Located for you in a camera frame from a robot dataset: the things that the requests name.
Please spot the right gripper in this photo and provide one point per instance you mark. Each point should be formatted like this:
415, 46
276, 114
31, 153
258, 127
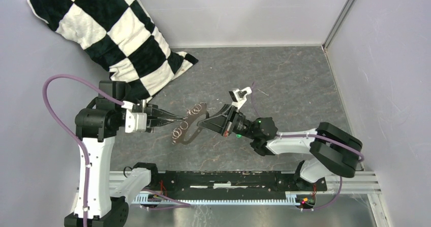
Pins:
219, 122

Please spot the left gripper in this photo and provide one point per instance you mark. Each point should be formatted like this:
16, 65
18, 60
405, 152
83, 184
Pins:
153, 111

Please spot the metal key organizer plate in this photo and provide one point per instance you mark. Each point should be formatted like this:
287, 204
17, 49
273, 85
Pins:
179, 134

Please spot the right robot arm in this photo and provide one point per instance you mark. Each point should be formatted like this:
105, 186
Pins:
333, 150

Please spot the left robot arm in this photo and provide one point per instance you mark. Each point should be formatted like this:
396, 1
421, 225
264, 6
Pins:
96, 129

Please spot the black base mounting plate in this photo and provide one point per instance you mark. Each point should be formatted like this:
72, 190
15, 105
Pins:
231, 185

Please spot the black and white checkered pillow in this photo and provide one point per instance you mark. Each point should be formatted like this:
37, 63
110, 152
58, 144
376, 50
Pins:
121, 37

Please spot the aluminium corner profile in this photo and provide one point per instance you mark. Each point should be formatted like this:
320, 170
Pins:
338, 23

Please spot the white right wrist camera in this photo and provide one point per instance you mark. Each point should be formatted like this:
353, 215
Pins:
239, 96

